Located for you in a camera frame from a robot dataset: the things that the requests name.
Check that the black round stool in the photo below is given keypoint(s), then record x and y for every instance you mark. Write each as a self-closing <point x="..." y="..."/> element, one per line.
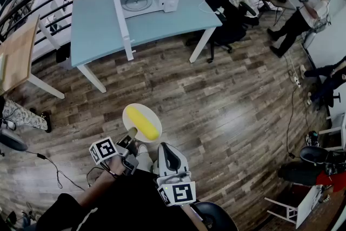
<point x="216" y="217"/>

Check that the person's left forearm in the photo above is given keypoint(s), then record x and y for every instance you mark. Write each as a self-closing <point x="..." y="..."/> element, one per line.
<point x="100" y="186"/>

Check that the small black bag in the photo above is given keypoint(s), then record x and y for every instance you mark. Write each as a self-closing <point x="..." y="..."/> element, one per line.
<point x="63" y="52"/>

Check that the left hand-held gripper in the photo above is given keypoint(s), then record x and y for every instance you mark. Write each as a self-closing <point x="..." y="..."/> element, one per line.
<point x="104" y="150"/>

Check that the person's right forearm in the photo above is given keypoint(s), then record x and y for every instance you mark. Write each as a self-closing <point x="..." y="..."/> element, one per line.
<point x="192" y="216"/>

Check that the person's black clothing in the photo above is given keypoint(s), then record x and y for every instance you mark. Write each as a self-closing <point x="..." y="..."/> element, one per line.
<point x="129" y="205"/>

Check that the white round plate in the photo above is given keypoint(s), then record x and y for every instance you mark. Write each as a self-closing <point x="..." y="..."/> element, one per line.
<point x="152" y="115"/>

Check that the white cloth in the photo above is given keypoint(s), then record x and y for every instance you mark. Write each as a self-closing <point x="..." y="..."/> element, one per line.
<point x="239" y="2"/>

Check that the black chair base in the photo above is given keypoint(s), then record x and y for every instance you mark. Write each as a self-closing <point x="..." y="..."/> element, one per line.
<point x="12" y="140"/>

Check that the light blue table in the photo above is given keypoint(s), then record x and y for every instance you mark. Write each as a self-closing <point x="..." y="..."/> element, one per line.
<point x="94" y="29"/>

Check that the red cloth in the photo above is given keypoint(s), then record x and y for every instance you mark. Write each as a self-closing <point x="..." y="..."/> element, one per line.
<point x="331" y="179"/>

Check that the yellow corn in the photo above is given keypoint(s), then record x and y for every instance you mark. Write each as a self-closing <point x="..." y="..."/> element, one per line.
<point x="142" y="123"/>

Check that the white power strip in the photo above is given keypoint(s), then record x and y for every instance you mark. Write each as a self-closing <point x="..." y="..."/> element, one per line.
<point x="296" y="80"/>

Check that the white side table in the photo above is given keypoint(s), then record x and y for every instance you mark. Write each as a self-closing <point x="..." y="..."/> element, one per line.
<point x="339" y="129"/>

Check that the light wooden table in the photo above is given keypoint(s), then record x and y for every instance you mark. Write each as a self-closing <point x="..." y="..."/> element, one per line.
<point x="16" y="56"/>

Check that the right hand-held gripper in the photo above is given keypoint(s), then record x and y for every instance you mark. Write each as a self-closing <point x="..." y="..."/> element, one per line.
<point x="178" y="192"/>

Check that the person's white shoe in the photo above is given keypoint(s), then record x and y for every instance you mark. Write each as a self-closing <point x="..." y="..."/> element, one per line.
<point x="144" y="157"/>

